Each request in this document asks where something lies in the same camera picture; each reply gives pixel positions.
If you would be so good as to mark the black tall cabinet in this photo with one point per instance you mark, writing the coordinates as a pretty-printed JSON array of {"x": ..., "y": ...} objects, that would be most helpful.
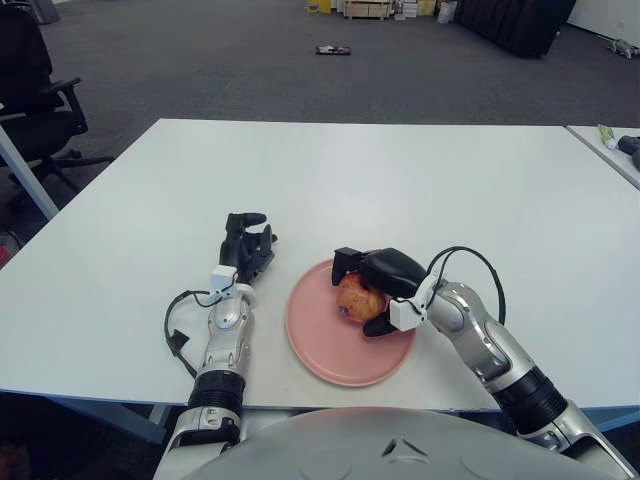
[{"x": 515, "y": 25}]

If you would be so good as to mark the yellow cardboard box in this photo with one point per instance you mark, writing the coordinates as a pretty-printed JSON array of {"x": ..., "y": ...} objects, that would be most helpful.
[{"x": 318, "y": 6}]

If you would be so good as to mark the grey robot dog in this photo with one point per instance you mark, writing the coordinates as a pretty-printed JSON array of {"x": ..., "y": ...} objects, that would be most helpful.
[{"x": 622, "y": 47}]

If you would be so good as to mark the grey robot torso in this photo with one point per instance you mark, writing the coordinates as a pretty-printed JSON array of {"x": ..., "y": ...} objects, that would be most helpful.
[{"x": 350, "y": 450}]

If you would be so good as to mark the black flat floor tray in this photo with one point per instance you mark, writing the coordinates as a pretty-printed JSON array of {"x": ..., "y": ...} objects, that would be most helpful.
[{"x": 333, "y": 50}]

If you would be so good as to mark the wooden crate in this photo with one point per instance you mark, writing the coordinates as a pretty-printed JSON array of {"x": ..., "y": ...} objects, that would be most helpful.
[{"x": 367, "y": 10}]

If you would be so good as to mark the pink round plate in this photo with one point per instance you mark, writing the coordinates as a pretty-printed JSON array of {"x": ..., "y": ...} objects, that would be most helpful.
[{"x": 340, "y": 355}]

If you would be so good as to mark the green white tube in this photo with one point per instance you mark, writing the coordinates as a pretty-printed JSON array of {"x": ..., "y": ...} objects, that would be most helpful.
[{"x": 607, "y": 136}]

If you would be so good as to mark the white desk leg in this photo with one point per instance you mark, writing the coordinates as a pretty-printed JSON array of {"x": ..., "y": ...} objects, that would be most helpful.
[{"x": 25, "y": 170}]

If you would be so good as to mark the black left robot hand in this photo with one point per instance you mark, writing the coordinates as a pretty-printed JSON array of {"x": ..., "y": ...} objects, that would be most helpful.
[{"x": 235, "y": 250}]

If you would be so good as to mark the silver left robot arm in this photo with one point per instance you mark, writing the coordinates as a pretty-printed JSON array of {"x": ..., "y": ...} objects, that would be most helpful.
[{"x": 225, "y": 345}]

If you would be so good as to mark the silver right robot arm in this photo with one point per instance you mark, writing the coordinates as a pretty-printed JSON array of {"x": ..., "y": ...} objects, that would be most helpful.
[{"x": 500, "y": 350}]

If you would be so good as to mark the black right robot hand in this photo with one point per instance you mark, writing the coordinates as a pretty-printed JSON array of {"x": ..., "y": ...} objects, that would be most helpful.
[{"x": 395, "y": 270}]

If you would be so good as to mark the red yellow apple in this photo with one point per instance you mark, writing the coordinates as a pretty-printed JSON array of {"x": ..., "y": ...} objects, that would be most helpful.
[{"x": 357, "y": 300}]

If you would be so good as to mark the small red object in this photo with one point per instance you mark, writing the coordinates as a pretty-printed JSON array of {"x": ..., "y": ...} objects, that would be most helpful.
[{"x": 4, "y": 252}]

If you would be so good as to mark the black office chair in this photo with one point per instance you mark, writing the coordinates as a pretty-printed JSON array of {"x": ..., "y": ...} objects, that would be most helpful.
[{"x": 30, "y": 75}]

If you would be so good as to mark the white bag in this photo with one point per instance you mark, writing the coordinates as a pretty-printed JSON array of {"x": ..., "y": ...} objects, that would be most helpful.
[{"x": 445, "y": 11}]

